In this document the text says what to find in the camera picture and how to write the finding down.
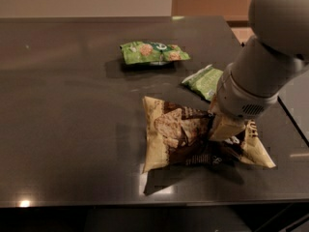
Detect green rice chip bag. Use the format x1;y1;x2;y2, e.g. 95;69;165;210
120;42;190;65

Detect brown sea salt chip bag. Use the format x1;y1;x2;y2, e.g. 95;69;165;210
143;97;275;172

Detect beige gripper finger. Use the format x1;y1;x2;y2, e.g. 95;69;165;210
209;114;245;141
209;102;220;114

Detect green snack bag white edges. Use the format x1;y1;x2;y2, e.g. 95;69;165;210
182;65;223;102

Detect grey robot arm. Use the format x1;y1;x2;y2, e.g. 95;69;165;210
209;0;309;141

